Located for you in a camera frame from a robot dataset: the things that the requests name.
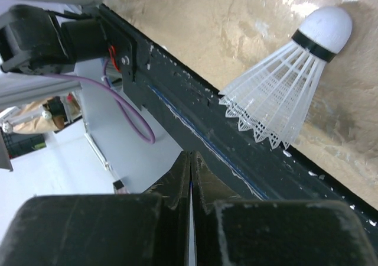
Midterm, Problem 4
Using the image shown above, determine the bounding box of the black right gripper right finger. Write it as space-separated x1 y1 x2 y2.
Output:
191 152 377 265

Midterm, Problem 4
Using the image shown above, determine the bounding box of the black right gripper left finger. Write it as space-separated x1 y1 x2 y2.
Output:
1 152 191 265

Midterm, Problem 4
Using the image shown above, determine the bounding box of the white shuttlecock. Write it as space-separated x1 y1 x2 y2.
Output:
219 6 353 149

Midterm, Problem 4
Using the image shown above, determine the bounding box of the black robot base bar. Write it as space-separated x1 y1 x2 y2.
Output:
99 5 377 242

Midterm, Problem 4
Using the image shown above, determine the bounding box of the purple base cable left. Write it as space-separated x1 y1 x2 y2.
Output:
44 72 157 145

